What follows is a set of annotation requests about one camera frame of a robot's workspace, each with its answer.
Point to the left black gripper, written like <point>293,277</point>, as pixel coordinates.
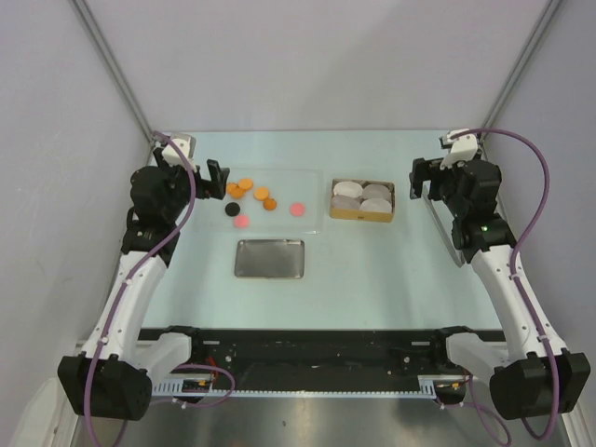
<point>213,188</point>

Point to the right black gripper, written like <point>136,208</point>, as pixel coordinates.
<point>433,173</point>

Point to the orange round waffle cookie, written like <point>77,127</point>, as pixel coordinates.
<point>261,193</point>

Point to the orange flower butter cookie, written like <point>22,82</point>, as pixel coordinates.
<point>269,203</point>

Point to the pink sandwich cookie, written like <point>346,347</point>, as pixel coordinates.
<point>297,209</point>
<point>241,221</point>

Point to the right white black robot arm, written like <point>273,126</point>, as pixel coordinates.
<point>538,374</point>

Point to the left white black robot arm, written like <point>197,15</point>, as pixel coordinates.
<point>109,378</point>

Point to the black sandwich cookie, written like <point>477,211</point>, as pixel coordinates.
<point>232,209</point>

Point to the clear plastic tray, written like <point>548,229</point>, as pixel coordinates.
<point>278,200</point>

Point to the white paper cup back right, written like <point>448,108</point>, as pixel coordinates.
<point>376,191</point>

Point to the gold cookie tin box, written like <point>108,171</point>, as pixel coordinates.
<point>361,216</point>

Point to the white paper cup back left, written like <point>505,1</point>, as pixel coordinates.
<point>348,189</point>

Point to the white paper cup front left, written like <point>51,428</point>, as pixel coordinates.
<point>345,203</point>

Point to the silver tin lid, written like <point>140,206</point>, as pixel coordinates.
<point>270,258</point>

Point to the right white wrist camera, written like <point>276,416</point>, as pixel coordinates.
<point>460,149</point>

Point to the left aluminium frame post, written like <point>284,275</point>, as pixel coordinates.
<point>106,55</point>

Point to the aluminium frame post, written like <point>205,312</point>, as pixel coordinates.
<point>528,51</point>
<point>106,55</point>

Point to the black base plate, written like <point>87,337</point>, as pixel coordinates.
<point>320,360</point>

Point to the white slotted cable duct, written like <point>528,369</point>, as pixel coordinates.
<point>423,388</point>

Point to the right aluminium frame post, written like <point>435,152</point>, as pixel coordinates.
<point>528,51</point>

